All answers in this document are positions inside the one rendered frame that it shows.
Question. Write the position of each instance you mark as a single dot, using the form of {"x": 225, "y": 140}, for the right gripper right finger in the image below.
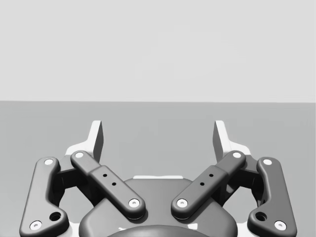
{"x": 209, "y": 180}

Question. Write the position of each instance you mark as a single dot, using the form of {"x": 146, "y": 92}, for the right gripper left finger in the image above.
{"x": 108, "y": 181}

